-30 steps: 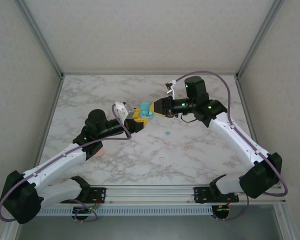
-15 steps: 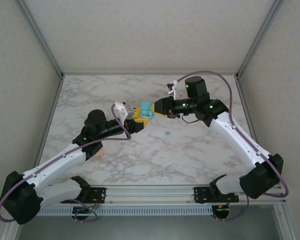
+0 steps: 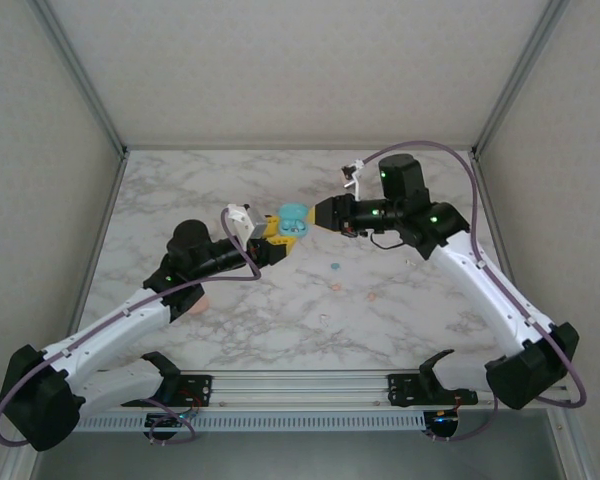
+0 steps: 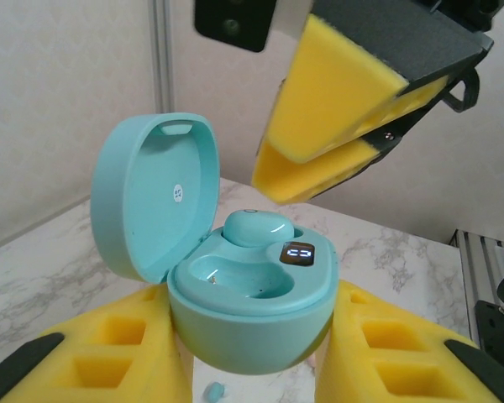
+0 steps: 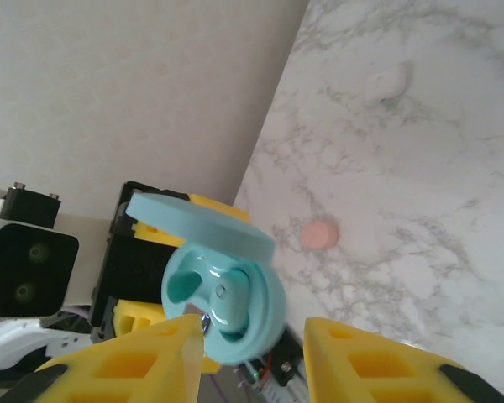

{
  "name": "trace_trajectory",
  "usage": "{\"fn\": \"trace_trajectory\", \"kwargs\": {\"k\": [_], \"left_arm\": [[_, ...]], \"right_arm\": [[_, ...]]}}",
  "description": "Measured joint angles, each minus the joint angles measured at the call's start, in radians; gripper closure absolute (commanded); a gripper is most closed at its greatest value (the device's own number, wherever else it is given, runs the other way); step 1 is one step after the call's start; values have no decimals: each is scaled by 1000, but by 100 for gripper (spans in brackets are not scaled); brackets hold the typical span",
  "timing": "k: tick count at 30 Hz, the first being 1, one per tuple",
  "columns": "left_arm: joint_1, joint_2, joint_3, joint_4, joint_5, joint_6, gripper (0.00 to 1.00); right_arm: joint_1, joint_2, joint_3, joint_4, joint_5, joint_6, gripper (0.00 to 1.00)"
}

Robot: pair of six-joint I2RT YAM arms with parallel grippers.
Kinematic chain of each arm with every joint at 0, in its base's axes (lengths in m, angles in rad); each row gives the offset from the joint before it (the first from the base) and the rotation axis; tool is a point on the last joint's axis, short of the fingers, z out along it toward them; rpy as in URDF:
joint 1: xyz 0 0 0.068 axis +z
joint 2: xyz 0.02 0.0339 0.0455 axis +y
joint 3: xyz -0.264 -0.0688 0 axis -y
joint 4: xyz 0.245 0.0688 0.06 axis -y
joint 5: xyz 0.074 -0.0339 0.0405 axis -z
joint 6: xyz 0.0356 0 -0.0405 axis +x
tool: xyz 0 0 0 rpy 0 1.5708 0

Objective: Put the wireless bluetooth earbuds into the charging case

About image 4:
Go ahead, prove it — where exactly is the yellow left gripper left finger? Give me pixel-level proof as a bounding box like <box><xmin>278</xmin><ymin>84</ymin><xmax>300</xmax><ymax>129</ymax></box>
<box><xmin>0</xmin><ymin>283</ymin><xmax>194</xmax><ymax>403</ymax></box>

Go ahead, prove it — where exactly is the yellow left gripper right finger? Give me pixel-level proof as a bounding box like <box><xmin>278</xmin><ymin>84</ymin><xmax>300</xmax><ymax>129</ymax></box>
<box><xmin>314</xmin><ymin>279</ymin><xmax>503</xmax><ymax>403</ymax></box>

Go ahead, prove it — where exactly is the teal earbud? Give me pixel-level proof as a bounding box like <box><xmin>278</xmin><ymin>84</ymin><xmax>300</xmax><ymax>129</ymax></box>
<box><xmin>221</xmin><ymin>208</ymin><xmax>296</xmax><ymax>249</ymax></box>
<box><xmin>203</xmin><ymin>380</ymin><xmax>227</xmax><ymax>403</ymax></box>

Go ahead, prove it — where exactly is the teal earbud charging case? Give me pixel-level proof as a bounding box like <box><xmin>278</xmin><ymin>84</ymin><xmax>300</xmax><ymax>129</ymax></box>
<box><xmin>90</xmin><ymin>112</ymin><xmax>341</xmax><ymax>375</ymax></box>

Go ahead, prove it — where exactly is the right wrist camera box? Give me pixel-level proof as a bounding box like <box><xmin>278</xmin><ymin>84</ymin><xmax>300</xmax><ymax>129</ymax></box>
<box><xmin>192</xmin><ymin>0</ymin><xmax>278</xmax><ymax>54</ymax></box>

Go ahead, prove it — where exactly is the aluminium frame post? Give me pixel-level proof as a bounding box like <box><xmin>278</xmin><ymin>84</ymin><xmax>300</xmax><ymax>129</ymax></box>
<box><xmin>149</xmin><ymin>0</ymin><xmax>176</xmax><ymax>114</ymax></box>

